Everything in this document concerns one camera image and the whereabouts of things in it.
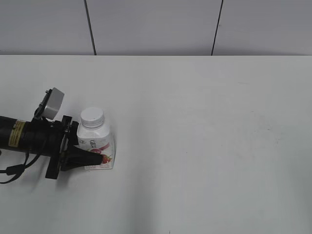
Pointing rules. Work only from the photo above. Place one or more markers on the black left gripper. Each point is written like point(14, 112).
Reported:
point(50, 138)

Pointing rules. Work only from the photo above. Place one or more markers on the white strawberry yogurt drink bottle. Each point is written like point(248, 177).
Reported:
point(98, 140)

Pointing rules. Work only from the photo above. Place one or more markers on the white plastic bottle cap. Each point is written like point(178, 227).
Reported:
point(92, 117)

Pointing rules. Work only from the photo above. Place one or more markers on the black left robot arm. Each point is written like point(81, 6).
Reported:
point(12, 134)

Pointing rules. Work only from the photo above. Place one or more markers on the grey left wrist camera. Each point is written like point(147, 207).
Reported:
point(50, 105)

